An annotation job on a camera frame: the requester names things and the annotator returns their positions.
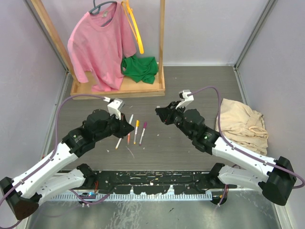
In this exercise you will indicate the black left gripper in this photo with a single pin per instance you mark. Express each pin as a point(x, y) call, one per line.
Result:
point(124, 127)

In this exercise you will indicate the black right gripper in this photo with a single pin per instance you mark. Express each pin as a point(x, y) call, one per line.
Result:
point(166, 113)

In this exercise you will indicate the orange highlighter pen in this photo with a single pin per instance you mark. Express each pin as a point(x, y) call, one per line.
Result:
point(128, 139)

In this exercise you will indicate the white pen yellow end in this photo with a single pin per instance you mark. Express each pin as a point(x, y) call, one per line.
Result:
point(118, 143)

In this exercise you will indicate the white marker orange tip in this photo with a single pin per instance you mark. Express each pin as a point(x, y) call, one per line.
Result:
point(135, 135)

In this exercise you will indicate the white pen purple end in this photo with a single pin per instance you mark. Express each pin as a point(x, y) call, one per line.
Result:
point(142, 135)

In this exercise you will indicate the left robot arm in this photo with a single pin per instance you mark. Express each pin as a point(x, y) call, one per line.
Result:
point(25, 193)

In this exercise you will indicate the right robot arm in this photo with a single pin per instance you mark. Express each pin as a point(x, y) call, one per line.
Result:
point(274, 178)

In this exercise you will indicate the wooden rack base tray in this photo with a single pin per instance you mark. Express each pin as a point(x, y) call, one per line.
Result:
point(128, 89)

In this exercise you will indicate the green cloth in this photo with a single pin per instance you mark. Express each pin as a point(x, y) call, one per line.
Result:
point(140, 69)

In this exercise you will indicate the beige cloth bag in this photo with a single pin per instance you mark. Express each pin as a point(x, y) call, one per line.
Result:
point(243, 125)

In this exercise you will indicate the pink shirt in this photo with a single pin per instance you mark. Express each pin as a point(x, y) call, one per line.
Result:
point(98, 43)

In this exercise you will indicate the yellow hanger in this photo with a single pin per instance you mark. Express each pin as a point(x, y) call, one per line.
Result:
point(133, 24)

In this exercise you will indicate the grey clothes hanger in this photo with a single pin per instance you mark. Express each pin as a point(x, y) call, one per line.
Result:
point(101, 7)

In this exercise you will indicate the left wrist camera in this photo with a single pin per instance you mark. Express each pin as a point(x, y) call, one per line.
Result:
point(114, 107)

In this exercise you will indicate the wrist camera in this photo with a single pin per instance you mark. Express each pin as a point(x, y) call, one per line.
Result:
point(186, 98)
point(114, 107)

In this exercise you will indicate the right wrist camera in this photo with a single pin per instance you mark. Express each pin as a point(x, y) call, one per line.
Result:
point(186, 98)

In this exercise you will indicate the wooden rack right post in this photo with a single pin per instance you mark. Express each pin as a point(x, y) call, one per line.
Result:
point(161, 40)

